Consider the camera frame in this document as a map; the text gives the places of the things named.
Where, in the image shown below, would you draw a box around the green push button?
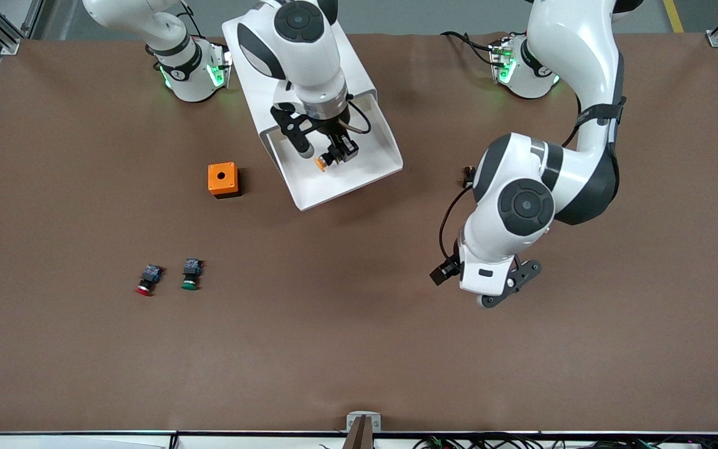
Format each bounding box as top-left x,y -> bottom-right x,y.
181,258 -> 204,291

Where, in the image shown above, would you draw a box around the red push button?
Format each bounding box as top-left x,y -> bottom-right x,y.
135,264 -> 165,297

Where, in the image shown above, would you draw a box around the brown table mat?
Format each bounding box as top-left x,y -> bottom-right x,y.
0,31 -> 718,435

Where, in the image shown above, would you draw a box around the grey table edge clamp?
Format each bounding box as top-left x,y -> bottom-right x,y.
342,410 -> 381,449

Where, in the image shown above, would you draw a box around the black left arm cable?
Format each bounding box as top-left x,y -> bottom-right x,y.
439,186 -> 475,266

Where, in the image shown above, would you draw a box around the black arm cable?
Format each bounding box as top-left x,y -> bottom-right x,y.
340,92 -> 373,135
439,186 -> 475,266

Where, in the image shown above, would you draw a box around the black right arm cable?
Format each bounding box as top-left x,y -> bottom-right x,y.
340,92 -> 373,135

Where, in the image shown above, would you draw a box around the orange button enclosure box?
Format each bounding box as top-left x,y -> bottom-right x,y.
208,162 -> 241,199

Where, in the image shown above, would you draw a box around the black base cable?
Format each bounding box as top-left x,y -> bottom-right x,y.
172,3 -> 210,44
440,30 -> 497,66

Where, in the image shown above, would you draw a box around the tangled black cables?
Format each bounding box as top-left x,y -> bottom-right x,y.
318,433 -> 718,449

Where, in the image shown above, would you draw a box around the white table edge rail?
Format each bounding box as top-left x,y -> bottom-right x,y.
0,430 -> 718,449

